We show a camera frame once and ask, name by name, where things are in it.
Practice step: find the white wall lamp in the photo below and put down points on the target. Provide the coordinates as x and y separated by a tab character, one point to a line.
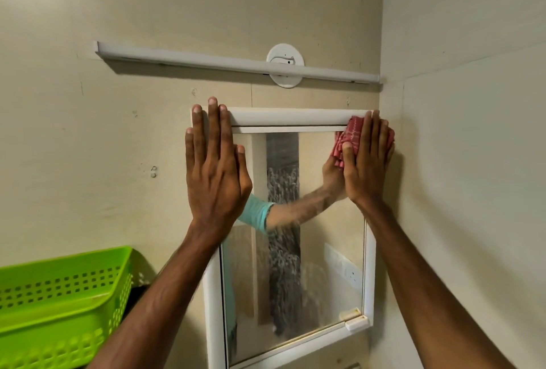
286	53

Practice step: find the person's right hand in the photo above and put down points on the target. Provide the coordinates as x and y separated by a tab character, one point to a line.
369	168

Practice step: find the green plastic basket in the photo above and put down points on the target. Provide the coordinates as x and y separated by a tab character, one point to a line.
55	309

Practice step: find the person's right forearm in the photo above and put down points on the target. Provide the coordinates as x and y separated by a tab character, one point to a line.
426	296

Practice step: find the white tube light fixture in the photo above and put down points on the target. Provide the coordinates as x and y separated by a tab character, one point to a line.
192	58

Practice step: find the red checked cloth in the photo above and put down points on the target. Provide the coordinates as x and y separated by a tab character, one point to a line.
352	129

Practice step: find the person's left forearm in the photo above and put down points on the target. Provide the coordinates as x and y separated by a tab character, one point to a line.
162	304

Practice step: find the person's left hand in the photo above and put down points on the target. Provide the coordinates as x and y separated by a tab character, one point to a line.
217	185

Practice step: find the white framed mirror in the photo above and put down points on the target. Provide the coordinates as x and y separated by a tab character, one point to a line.
332	279

